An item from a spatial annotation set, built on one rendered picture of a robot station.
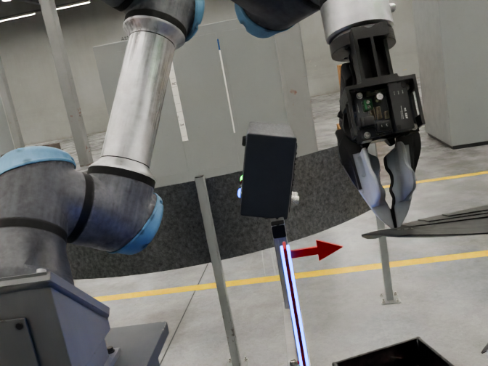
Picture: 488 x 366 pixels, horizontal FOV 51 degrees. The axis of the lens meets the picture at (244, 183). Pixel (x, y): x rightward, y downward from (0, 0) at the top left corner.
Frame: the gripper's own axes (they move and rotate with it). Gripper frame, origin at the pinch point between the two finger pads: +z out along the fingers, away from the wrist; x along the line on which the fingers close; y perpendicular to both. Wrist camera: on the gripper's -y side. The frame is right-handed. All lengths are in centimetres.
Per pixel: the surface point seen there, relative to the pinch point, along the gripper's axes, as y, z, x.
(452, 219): 2.4, 1.3, 5.7
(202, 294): -285, 36, -75
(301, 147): -428, -71, 15
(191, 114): -591, -163, -109
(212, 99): -584, -176, -77
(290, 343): -43, 22, -15
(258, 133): -51, -21, -14
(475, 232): 9.3, 2.5, 5.3
